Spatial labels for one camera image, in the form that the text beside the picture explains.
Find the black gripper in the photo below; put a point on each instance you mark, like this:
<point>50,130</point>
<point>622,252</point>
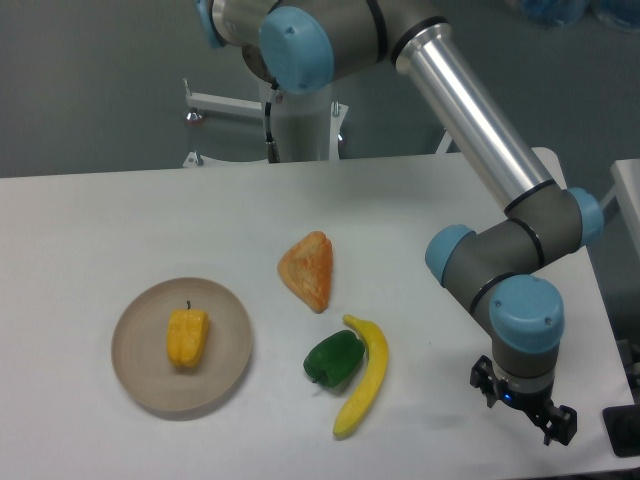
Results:
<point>558,423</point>

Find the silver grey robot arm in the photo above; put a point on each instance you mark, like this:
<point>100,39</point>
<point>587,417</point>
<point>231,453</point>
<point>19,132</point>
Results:
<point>303,46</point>

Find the green bell pepper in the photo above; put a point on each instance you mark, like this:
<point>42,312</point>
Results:
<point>334,359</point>

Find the yellow bell pepper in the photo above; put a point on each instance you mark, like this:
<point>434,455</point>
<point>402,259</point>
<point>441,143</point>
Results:
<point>186,336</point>

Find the beige round plate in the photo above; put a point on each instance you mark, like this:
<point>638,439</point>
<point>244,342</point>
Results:
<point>141,363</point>

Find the black device at right edge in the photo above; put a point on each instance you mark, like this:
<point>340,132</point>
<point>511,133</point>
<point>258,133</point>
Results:
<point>622,422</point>

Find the yellow banana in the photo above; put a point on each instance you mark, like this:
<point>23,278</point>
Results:
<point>358,405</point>

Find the white table at right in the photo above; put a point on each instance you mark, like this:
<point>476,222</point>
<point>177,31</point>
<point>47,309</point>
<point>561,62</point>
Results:
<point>623,197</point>

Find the orange triangular pastry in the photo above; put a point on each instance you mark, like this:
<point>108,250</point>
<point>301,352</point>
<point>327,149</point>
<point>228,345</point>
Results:
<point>306,270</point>

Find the blue plastic bag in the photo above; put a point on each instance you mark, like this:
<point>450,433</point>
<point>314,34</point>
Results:
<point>622,15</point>

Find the white robot stand frame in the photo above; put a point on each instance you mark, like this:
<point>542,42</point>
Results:
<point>294,128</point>

